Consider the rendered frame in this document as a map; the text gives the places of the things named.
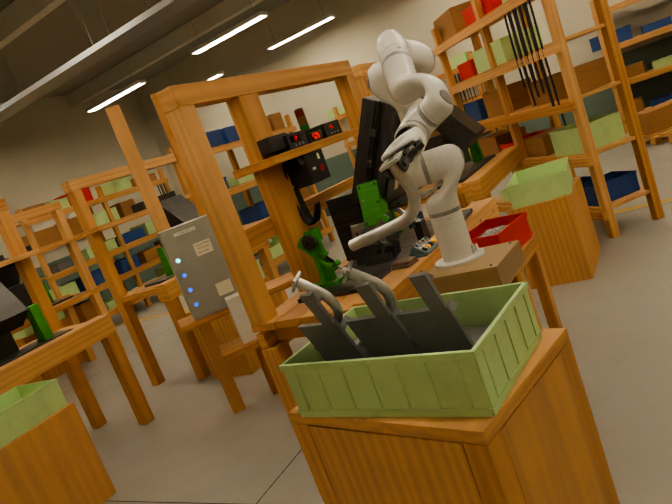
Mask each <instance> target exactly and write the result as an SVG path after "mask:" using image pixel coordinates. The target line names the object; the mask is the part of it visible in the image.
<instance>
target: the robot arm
mask: <svg viewBox="0 0 672 504"><path fill-rule="evenodd" d="M377 53H378V56H379V60H380V61H378V62H376V63H375V64H373V65H372V66H371V67H370V68H369V70H368V72H367V84H368V87H369V89H370V91H371V92H372V93H373V94H374V95H375V96H376V97H377V98H379V99H380V100H382V101H384V102H386V103H388V104H390V105H391V106H393V107H394V108H395V109H396V111H397V113H398V116H399V119H400V122H401V124H400V125H399V127H398V129H397V131H396V133H395V137H394V141H393V142H392V143H391V144H390V145H389V147H388V148H387V149H386V151H385V152H384V154H383V155H382V157H381V160H382V162H385V161H387V160H388V159H390V158H391V157H393V156H394V155H396V154H397V153H399V152H400V151H401V152H402V153H403V154H402V156H401V158H400V160H399V161H398V162H396V163H397V164H398V166H399V167H400V168H401V170H402V171H403V172H407V173H408V174H409V175H410V176H411V178H412V179H413V180H414V182H415V183H416V185H417V187H418V188H420V187H423V186H426V185H429V184H432V183H435V182H438V181H441V180H442V181H443V184H442V186H441V188H440V189H439V190H438V191H437V192H435V193H434V194H433V195H432V196H431V197H430V198H429V199H428V200H427V201H426V208H427V211H428V215H429V218H430V221H431V224H432V227H433V230H434V233H435V236H436V239H437V242H438V245H439V248H440V251H441V254H442V257H443V258H441V259H439V260H438V261H437V262H436V263H435V266H436V268H439V269H446V268H452V267H457V266H460V265H464V264H467V263H469V262H472V261H474V260H476V259H478V258H480V257H482V256H483V255H484V254H485V250H484V249H483V248H479V247H478V244H477V243H475V244H474V243H472V241H471V238H470V234H469V231H468V228H467V225H466V222H465V219H464V215H463V212H462V209H461V206H460V203H459V199H458V195H457V187H458V183H459V180H460V177H461V174H462V172H463V169H464V164H465V158H464V154H463V152H462V150H461V149H460V148H459V147H458V146H456V145H454V144H445V145H442V146H439V147H436V148H433V149H430V150H427V151H424V149H425V147H426V145H427V143H428V140H429V138H430V136H431V134H432V133H433V132H434V130H435V129H436V128H437V127H438V126H439V125H440V124H441V123H442V122H443V121H444V120H445V119H446V118H447V117H448V116H449V115H450V114H451V112H452V110H453V101H452V98H451V95H450V93H449V91H448V89H447V87H446V85H445V84H444V83H443V82H442V81H441V80H440V79H438V78H437V77H435V76H433V75H430V73H431V72H432V71H433V69H434V67H435V63H436V62H435V56H434V53H433V51H432V50H431V49H430V48H429V47H428V46H427V45H425V44H423V43H421V42H418V41H414V40H406V39H405V38H404V37H403V35H402V34H401V33H400V32H398V31H397V30H394V29H387V30H385V31H383V32H382V33H381V34H380V36H379V38H378V40H377ZM424 95H425V97H424V99H422V98H421V97H422V96H424ZM423 151H424V152H423Z"/></svg>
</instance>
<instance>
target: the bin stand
mask: <svg viewBox="0 0 672 504"><path fill-rule="evenodd" d="M538 247H539V243H538V240H537V236H536V234H534V235H532V238H530V239H529V240H528V241H527V242H526V243H525V244H524V245H523V246H522V250H523V253H524V257H525V261H524V263H523V264H522V266H521V269H520V270H521V273H522V276H523V280H524V282H525V281H527V278H526V275H525V272H524V268H525V266H526V265H527V264H528V262H529V266H530V269H531V272H532V275H533V278H534V282H535V285H536V288H537V291H538V294H539V298H540V301H541V304H542V307H543V310H544V314H545V317H546V320H547V323H548V326H549V329H550V328H563V326H562V323H561V320H560V316H559V313H558V310H557V307H556V303H555V300H554V297H553V294H552V290H551V287H550V284H549V281H548V277H547V274H546V271H545V267H544V264H543V261H542V258H541V254H540V251H539V248H538ZM527 283H528V281H527ZM527 291H528V294H529V297H530V300H531V304H532V307H533V310H534V313H535V316H536V319H537V323H538V326H539V329H540V328H542V326H541V323H540V320H539V316H538V313H537V310H536V307H535V304H534V301H533V297H532V294H531V291H530V288H529V287H528V289H527Z"/></svg>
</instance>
